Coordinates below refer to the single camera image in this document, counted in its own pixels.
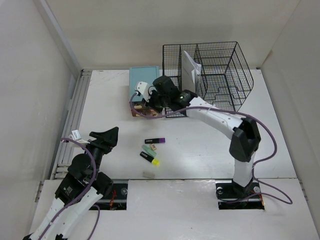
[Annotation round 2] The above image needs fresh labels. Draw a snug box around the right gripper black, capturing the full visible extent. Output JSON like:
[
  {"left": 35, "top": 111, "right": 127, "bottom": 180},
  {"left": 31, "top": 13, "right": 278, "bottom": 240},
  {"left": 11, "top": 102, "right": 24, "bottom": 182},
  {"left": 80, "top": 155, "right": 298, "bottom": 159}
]
[{"left": 141, "top": 88, "right": 170, "bottom": 114}]

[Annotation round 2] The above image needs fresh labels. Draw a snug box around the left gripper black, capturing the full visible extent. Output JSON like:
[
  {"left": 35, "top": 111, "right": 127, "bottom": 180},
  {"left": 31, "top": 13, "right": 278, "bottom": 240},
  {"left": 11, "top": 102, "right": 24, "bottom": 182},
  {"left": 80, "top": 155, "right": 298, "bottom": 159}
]
[{"left": 80, "top": 126, "right": 119, "bottom": 180}]

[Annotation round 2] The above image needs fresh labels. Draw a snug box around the teal mini drawer chest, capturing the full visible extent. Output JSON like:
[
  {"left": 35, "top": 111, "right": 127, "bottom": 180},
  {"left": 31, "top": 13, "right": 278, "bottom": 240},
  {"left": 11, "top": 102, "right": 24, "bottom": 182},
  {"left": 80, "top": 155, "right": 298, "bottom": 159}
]
[{"left": 129, "top": 66, "right": 160, "bottom": 117}]

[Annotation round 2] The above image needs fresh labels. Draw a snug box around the white spiral notebook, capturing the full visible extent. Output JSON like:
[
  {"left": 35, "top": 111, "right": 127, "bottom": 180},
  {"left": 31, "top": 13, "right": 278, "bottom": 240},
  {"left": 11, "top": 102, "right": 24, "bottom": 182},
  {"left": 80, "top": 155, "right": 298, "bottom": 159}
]
[{"left": 181, "top": 51, "right": 202, "bottom": 93}]

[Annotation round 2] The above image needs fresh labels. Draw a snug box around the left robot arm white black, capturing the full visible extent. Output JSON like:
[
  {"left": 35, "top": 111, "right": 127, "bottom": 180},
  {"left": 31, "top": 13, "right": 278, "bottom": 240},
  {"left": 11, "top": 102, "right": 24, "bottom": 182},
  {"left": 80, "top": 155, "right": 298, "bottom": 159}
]
[{"left": 24, "top": 126, "right": 119, "bottom": 240}]

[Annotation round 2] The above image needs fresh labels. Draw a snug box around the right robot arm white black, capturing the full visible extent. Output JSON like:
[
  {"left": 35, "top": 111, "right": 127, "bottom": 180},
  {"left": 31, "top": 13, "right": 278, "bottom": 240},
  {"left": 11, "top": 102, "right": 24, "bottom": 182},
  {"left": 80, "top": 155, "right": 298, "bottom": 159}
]
[{"left": 142, "top": 75, "right": 261, "bottom": 198}]

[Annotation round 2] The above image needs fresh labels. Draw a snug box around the purple highlighter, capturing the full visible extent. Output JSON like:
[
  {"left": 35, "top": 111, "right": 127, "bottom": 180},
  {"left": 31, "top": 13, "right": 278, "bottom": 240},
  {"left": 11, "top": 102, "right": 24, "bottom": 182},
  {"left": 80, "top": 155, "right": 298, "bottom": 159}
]
[{"left": 144, "top": 137, "right": 166, "bottom": 144}]

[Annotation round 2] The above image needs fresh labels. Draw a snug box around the small tan eraser block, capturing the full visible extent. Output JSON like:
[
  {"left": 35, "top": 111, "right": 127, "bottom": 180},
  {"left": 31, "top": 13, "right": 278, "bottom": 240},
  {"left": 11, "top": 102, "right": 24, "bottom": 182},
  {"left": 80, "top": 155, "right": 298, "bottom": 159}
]
[{"left": 149, "top": 144, "right": 157, "bottom": 151}]

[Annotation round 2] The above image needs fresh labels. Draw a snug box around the green highlighter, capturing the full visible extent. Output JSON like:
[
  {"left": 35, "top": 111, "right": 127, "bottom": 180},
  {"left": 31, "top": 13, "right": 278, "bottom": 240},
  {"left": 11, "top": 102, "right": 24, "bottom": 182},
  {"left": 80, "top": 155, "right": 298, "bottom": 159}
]
[{"left": 141, "top": 145, "right": 157, "bottom": 158}]

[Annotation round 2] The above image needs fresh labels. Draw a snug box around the grey eraser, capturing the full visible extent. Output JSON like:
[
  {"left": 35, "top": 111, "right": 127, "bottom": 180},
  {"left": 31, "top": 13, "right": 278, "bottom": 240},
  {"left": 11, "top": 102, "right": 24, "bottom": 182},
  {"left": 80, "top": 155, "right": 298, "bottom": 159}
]
[{"left": 142, "top": 171, "right": 155, "bottom": 179}]

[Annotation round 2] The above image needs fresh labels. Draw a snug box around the yellow highlighter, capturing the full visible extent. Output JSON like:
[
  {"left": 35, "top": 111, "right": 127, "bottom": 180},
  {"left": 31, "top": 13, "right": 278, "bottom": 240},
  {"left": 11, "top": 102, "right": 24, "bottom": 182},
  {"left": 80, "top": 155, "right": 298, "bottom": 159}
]
[{"left": 139, "top": 151, "right": 160, "bottom": 166}]

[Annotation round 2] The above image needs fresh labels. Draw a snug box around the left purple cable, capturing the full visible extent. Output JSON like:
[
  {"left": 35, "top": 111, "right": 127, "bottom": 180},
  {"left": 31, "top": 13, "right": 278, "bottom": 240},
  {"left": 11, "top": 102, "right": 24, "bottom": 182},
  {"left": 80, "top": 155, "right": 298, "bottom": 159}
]
[{"left": 39, "top": 137, "right": 101, "bottom": 240}]

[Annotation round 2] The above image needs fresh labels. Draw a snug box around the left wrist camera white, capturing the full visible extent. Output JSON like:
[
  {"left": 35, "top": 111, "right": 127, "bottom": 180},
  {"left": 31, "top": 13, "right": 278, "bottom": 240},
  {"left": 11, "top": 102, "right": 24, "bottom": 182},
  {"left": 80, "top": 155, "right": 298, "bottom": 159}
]
[{"left": 68, "top": 129, "right": 89, "bottom": 146}]

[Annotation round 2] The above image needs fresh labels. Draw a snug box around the aluminium rail frame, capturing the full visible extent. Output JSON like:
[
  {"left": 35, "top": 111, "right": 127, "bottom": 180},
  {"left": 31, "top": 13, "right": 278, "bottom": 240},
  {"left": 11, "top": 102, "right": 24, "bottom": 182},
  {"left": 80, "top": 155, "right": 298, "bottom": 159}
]
[{"left": 48, "top": 69, "right": 92, "bottom": 180}]

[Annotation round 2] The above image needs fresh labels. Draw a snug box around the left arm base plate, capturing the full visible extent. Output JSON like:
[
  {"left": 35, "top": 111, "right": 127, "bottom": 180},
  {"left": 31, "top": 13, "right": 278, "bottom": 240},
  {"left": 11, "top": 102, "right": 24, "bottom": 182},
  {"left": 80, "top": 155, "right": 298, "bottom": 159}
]
[{"left": 95, "top": 181, "right": 128, "bottom": 211}]

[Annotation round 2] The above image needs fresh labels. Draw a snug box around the black wire mesh organizer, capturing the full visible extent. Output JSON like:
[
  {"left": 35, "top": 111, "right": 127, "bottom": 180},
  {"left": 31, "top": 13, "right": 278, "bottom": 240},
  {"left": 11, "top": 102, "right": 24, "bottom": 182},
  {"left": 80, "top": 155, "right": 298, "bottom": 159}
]
[{"left": 162, "top": 41, "right": 254, "bottom": 111}]

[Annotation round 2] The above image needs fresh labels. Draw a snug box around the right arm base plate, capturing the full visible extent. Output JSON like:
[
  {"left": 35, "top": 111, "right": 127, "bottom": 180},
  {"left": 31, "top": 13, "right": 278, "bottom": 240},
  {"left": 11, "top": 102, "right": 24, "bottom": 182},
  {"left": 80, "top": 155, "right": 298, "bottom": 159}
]
[{"left": 215, "top": 180, "right": 265, "bottom": 210}]

